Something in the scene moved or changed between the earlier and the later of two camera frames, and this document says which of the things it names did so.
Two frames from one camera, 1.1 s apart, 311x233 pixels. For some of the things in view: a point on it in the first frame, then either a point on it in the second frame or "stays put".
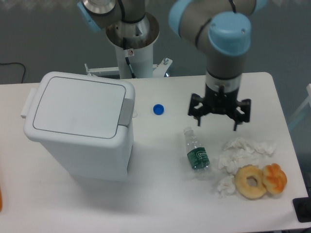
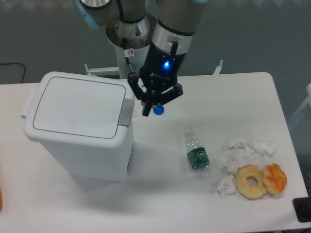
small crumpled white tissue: [226, 187] stays put
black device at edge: [302, 207] stays put
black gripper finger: [238, 117] -> [164, 98]
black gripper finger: [195, 100] -> [139, 91]
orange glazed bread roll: [274, 178] stays put
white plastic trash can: [86, 122] stays put
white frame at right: [307, 101] stays put
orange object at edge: [1, 200] stays put
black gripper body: [220, 102] -> [161, 69]
